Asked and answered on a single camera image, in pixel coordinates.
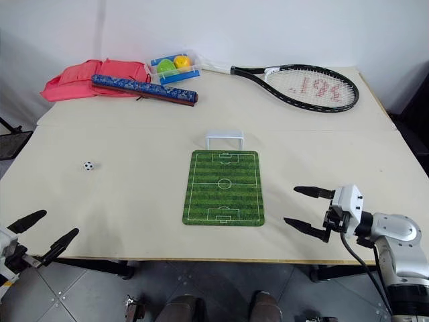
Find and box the black mesh metal rack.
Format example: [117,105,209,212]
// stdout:
[0,116,34,162]

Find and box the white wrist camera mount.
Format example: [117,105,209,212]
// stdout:
[0,225,19,286]
[330,183,365,236]

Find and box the dark brown rounded shape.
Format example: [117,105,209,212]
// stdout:
[249,289,283,322]
[155,294,206,322]

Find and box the blue patterned rolled scroll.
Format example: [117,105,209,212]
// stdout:
[90,74,201,109]

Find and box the red folded cloth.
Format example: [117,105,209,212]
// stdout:
[39,58,154,101]

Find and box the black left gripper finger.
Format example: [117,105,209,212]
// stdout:
[39,227,80,268]
[6,209,48,235]

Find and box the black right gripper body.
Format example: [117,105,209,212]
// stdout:
[322,200,357,239]

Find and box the yellow plastic toy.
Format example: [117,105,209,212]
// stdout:
[173,55,192,72]

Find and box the clear box with balls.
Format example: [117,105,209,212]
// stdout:
[150,53,202,85]

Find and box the white miniature goal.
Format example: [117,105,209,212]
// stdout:
[204,131,245,150]

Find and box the green soccer field mat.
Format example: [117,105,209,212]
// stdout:
[182,150,266,226]

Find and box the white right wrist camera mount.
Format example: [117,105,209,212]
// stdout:
[330,183,365,236]

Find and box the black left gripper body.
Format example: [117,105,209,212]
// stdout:
[7,244,43,273]

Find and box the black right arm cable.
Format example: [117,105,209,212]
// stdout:
[339,230,395,318]

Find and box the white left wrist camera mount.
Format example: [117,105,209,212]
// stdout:
[0,225,19,286]

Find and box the black table leg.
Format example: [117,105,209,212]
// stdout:
[53,257,136,280]
[308,263,380,283]

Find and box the black tennis racket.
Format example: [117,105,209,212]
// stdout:
[200,57,361,114]

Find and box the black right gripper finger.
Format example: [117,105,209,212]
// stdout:
[284,217,332,244]
[293,185,336,201]

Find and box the dark furniture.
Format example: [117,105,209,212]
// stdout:
[387,61,429,159]

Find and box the clear plastic storage box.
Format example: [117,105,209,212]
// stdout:
[148,48,205,86]

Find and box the green plastic toy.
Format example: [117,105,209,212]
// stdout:
[157,59,178,76]

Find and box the metal bracket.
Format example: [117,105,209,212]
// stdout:
[294,313,340,322]
[123,294,145,322]

